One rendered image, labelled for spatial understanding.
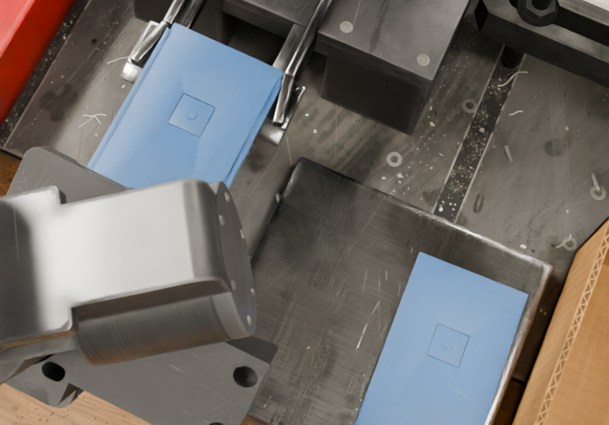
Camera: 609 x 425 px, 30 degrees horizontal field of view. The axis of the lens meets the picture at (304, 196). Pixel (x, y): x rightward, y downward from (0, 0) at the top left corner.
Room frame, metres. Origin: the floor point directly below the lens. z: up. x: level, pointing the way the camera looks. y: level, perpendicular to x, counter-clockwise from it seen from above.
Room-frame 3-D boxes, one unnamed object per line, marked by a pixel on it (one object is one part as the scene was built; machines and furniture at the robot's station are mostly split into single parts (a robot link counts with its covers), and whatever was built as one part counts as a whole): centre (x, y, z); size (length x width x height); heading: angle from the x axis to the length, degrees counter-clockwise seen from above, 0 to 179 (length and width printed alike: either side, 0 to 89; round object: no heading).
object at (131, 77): (0.30, 0.10, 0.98); 0.07 x 0.02 x 0.01; 166
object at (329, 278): (0.17, -0.06, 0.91); 0.17 x 0.16 x 0.02; 76
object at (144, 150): (0.22, 0.08, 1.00); 0.15 x 0.07 x 0.03; 166
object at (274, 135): (0.28, 0.02, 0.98); 0.07 x 0.02 x 0.01; 166
